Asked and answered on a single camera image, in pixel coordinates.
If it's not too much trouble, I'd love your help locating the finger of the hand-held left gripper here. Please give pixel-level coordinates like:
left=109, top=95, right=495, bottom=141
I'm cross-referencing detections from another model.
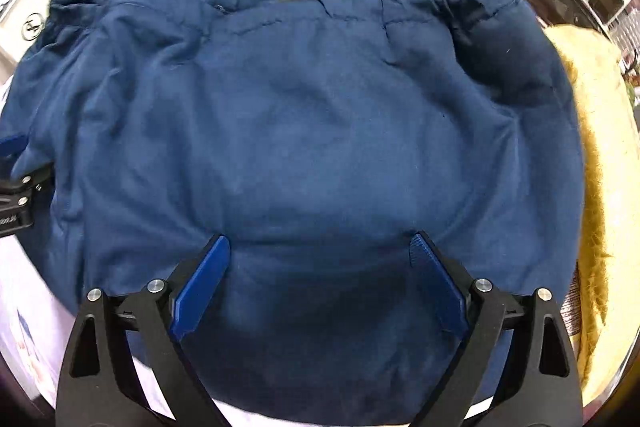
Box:
left=0, top=133, right=52, bottom=208

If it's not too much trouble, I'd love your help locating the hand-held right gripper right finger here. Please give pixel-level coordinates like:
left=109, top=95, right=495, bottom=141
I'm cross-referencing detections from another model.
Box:
left=409, top=231, right=584, bottom=427

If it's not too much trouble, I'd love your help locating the lavender bed sheet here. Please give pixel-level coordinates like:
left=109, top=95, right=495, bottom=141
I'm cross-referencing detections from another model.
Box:
left=0, top=227, right=281, bottom=427

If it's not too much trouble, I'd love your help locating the yellow fuzzy blanket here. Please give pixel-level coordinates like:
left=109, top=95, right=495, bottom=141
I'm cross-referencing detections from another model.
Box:
left=542, top=24, right=640, bottom=404

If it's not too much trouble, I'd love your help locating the white appliance cabinet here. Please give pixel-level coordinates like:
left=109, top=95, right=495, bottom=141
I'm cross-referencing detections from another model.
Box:
left=0, top=0, right=53, bottom=64

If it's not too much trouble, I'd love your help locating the navy blue padded jacket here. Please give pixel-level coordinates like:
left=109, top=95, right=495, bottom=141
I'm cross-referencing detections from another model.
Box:
left=0, top=0, right=587, bottom=424

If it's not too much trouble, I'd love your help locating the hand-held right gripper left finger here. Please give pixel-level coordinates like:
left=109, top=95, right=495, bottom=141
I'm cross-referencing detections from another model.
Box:
left=55, top=233, right=233, bottom=427

